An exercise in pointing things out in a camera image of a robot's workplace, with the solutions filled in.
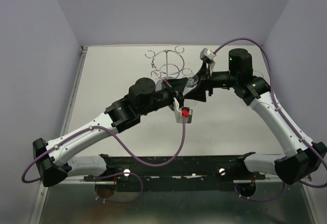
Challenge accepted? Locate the aluminium frame rail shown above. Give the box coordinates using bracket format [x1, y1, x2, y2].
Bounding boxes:
[28, 46, 88, 223]

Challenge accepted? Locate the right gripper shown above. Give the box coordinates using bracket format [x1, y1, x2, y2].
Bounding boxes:
[184, 60, 239, 102]

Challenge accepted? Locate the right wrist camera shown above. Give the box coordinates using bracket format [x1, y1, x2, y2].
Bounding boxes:
[200, 48, 216, 75]

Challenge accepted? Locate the chrome wine glass rack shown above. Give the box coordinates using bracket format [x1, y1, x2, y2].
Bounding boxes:
[144, 46, 193, 81]

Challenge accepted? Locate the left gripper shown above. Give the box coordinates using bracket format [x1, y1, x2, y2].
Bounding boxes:
[138, 78, 187, 116]

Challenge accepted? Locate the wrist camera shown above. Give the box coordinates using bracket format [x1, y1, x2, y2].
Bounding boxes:
[200, 48, 216, 75]
[173, 98, 193, 124]

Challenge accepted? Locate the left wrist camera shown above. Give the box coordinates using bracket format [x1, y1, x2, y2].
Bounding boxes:
[173, 98, 193, 124]

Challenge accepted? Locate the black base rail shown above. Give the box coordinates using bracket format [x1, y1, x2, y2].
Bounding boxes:
[84, 154, 265, 192]

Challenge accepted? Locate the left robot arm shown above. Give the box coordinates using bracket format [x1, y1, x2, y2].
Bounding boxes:
[33, 78, 190, 187]

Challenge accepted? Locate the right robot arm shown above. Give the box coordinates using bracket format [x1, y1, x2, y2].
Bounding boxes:
[184, 48, 326, 185]

